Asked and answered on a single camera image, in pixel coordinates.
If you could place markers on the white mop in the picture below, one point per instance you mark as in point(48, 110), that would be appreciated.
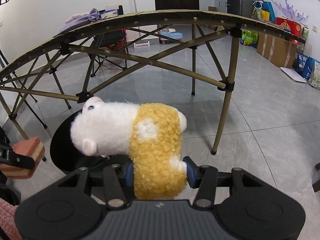
point(141, 45)

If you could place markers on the white and yellow plush hamster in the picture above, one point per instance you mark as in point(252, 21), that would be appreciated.
point(155, 150)

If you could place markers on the pink layered sponge cake toy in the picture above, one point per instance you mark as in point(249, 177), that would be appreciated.
point(27, 143)

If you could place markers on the white bathroom scale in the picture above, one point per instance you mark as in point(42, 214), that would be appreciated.
point(292, 74)

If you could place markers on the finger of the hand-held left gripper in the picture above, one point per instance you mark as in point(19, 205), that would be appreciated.
point(20, 161)

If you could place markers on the purple feather decoration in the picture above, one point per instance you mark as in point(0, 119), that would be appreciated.
point(290, 11)

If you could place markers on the blue pet water dispenser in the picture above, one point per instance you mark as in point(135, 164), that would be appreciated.
point(170, 33)

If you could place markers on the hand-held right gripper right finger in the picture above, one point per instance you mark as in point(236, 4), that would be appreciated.
point(191, 173)

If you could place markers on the black round trash bin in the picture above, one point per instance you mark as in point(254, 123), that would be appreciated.
point(62, 155)

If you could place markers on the black folding chair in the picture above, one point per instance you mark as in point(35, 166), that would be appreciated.
point(110, 38)

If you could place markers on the green plastic bag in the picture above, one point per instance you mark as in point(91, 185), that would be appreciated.
point(249, 37)

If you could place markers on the blue pet food bag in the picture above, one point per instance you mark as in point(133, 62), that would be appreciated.
point(303, 65)

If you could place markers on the white and green bag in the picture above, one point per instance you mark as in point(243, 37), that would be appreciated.
point(315, 73)

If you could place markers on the blue gift bag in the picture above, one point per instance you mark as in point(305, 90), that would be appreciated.
point(266, 10)

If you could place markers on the tan folding camping table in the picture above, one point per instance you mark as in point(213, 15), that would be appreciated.
point(175, 13)

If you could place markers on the large cardboard box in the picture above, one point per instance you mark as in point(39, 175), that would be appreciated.
point(275, 50)

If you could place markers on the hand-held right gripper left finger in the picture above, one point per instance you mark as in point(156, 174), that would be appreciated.
point(128, 173)

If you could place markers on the red gift box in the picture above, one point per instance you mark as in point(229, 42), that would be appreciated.
point(290, 26)

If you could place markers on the pink fluffy fabric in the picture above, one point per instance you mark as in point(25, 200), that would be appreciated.
point(10, 217)

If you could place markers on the dark rubber wheel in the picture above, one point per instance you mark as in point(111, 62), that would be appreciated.
point(8, 191)

